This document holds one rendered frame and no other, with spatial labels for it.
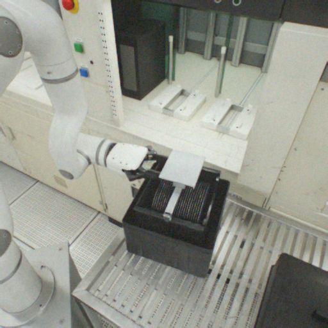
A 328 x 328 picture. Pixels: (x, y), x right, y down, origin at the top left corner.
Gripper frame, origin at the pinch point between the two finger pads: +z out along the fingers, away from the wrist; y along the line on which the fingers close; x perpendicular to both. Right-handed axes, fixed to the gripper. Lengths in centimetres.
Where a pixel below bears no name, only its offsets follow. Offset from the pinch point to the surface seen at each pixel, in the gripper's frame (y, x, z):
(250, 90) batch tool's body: -88, -17, 18
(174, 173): 3.7, 2.8, 5.7
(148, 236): 13.6, -15.2, 1.6
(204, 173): -10.3, -8.2, 11.6
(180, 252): 13.4, -18.7, 11.5
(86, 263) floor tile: -7, -106, -50
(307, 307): 16, -19, 46
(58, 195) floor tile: -46, -105, -97
